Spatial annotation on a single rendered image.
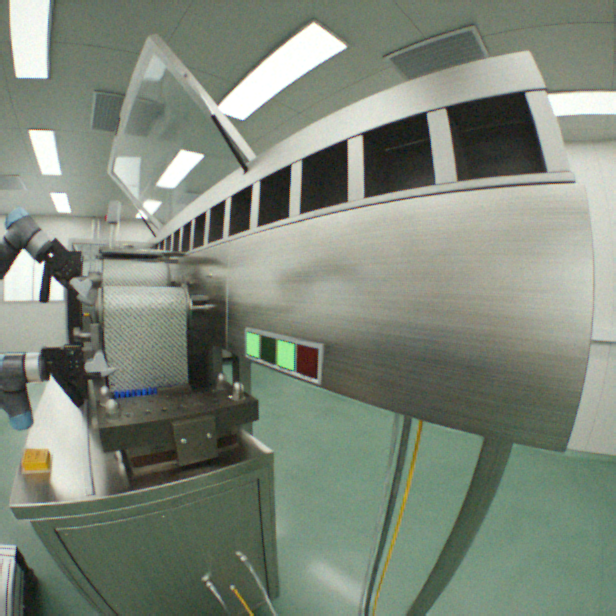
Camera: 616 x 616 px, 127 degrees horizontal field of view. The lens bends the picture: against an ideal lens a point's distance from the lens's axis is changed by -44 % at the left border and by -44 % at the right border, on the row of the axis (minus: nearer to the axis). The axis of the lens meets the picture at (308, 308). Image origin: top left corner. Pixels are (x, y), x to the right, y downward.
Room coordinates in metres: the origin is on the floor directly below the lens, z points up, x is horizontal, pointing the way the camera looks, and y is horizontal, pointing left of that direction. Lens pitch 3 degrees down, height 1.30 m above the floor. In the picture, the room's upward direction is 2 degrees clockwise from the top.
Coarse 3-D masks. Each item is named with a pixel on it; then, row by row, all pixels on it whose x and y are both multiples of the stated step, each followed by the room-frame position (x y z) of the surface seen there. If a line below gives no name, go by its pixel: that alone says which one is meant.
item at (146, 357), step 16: (112, 336) 0.58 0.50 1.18; (128, 336) 0.61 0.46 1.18; (144, 336) 0.65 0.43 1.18; (160, 336) 0.68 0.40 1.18; (176, 336) 0.71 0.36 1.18; (112, 352) 0.58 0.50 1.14; (128, 352) 0.61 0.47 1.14; (144, 352) 0.64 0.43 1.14; (160, 352) 0.68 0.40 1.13; (176, 352) 0.71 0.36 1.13; (128, 368) 0.61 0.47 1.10; (144, 368) 0.64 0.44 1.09; (160, 368) 0.67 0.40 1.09; (176, 368) 0.71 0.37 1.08; (128, 384) 0.61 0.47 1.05; (144, 384) 0.64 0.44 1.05; (160, 384) 0.67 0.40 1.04
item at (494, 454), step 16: (240, 368) 1.00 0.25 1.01; (496, 448) 0.36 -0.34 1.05; (480, 464) 0.37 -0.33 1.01; (496, 464) 0.35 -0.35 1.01; (480, 480) 0.37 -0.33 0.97; (496, 480) 0.34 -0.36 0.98; (480, 496) 0.36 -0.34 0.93; (464, 512) 0.37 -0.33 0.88; (480, 512) 0.35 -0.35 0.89; (464, 528) 0.36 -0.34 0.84; (448, 544) 0.37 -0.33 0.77; (464, 544) 0.35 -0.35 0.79; (448, 560) 0.36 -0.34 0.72; (432, 576) 0.37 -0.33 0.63; (448, 576) 0.34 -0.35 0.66; (432, 592) 0.35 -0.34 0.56; (416, 608) 0.37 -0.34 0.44
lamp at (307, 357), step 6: (300, 348) 0.49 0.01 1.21; (306, 348) 0.48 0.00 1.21; (300, 354) 0.49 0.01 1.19; (306, 354) 0.48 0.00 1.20; (312, 354) 0.47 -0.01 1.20; (300, 360) 0.49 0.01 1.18; (306, 360) 0.48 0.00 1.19; (312, 360) 0.47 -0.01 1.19; (300, 366) 0.49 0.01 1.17; (306, 366) 0.48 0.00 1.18; (312, 366) 0.47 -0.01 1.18; (300, 372) 0.49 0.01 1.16; (306, 372) 0.48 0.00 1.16; (312, 372) 0.47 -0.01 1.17
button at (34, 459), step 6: (30, 450) 0.34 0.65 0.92; (36, 450) 0.35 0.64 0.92; (42, 450) 0.36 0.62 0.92; (48, 450) 0.38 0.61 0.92; (24, 456) 0.31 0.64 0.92; (30, 456) 0.32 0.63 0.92; (36, 456) 0.33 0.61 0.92; (42, 456) 0.34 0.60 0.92; (48, 456) 0.36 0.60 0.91; (24, 462) 0.29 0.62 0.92; (30, 462) 0.31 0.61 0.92; (36, 462) 0.32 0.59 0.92; (42, 462) 0.33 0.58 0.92; (48, 462) 0.35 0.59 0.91; (24, 468) 0.29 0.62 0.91; (30, 468) 0.30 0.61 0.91; (36, 468) 0.31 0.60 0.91; (42, 468) 0.32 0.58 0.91; (48, 468) 0.34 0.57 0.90
